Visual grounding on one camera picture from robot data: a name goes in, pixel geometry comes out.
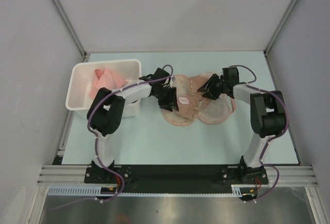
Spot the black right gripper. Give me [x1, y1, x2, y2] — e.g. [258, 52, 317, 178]
[198, 74, 228, 100]

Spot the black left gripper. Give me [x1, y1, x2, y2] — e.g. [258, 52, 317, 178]
[153, 86, 178, 112]

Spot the floral mesh laundry bag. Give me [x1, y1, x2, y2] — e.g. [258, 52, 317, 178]
[161, 72, 236, 126]

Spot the beige lace bra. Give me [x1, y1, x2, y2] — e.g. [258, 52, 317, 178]
[172, 73, 228, 119]

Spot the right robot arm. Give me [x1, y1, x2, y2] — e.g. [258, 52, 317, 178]
[197, 65, 289, 183]

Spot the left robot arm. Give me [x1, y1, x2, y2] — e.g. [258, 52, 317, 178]
[87, 64, 179, 183]

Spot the pink cloth garment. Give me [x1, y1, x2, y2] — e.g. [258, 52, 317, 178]
[89, 68, 128, 99]

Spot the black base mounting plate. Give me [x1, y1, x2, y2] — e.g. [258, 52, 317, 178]
[84, 162, 269, 194]

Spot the white plastic bin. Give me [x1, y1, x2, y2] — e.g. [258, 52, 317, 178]
[65, 59, 142, 117]

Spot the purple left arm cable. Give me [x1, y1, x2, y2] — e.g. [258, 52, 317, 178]
[48, 64, 174, 209]

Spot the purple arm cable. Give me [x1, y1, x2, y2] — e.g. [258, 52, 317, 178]
[229, 64, 289, 204]
[48, 64, 174, 209]

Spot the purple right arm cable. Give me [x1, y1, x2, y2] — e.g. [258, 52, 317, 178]
[229, 64, 289, 204]

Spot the white slotted cable duct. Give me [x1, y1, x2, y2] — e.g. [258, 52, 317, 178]
[47, 185, 274, 197]

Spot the aluminium frame rail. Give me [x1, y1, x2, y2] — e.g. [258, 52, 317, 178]
[37, 165, 319, 187]

